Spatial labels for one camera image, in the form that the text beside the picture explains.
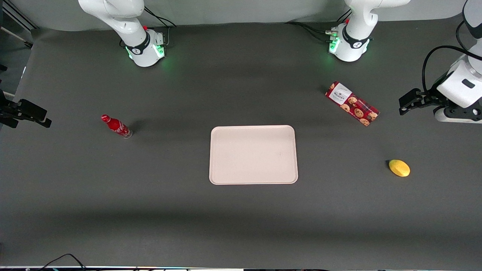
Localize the thin black cable loop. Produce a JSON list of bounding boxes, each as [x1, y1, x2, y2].
[[37, 253, 88, 271]]

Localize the black cables at left arm base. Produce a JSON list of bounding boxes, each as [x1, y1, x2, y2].
[[285, 9, 352, 43]]

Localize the aluminium frame rail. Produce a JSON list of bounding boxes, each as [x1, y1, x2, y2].
[[0, 0, 39, 49]]

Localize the red tartan cookie box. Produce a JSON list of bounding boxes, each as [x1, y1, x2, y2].
[[325, 81, 380, 127]]

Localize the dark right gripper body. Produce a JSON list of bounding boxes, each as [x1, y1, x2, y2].
[[0, 90, 20, 129]]

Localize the cream plastic tray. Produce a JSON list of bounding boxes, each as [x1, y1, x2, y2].
[[209, 125, 299, 186]]

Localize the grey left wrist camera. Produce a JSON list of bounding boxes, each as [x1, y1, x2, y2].
[[433, 107, 482, 123]]

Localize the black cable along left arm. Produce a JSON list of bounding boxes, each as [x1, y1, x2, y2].
[[421, 0, 482, 94]]

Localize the yellow lemon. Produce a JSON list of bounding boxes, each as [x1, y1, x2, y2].
[[387, 159, 411, 178]]

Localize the black cables at right arm base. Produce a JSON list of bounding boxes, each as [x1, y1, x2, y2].
[[144, 6, 177, 48]]

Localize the black cables at arm base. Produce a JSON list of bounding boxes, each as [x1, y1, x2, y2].
[[144, 6, 177, 48], [285, 9, 352, 43]]

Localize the red cola bottle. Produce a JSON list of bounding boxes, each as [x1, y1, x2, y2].
[[101, 114, 133, 139]]

